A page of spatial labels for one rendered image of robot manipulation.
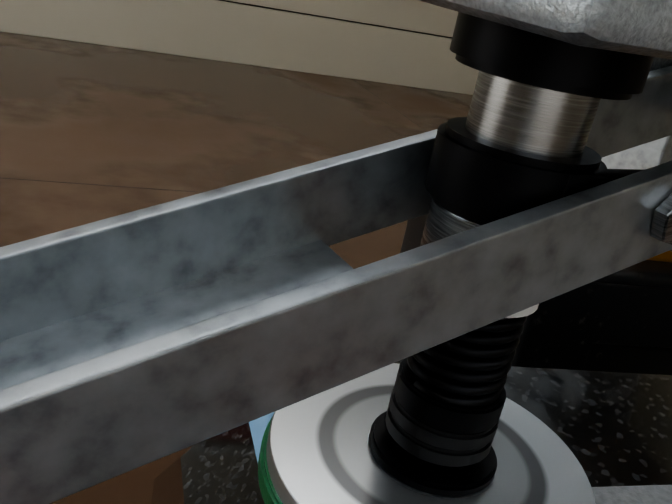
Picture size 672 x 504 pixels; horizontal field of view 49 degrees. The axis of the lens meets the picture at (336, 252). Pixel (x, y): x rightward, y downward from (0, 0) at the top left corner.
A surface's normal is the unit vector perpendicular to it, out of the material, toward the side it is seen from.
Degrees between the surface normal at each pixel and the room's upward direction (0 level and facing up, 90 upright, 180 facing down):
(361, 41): 90
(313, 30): 90
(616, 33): 113
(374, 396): 0
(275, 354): 90
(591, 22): 106
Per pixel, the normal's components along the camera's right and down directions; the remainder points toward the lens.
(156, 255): 0.47, 0.43
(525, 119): -0.36, 0.30
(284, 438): 0.18, -0.90
